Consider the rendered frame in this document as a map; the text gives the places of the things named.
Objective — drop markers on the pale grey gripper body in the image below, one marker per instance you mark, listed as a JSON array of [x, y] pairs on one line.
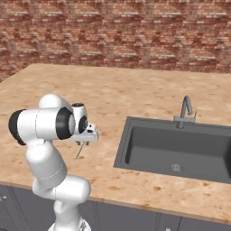
[[87, 137]]

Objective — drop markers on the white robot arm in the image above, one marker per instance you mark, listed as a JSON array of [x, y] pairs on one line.
[[45, 162]]

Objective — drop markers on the dark grey sink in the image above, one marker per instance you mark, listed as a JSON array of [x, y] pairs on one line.
[[168, 150]]

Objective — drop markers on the dark grey cupboard door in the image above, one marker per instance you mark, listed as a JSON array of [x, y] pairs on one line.
[[126, 218], [204, 225], [33, 213], [5, 210]]

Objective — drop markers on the grey tap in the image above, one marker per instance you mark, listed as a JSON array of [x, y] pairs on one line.
[[184, 115]]

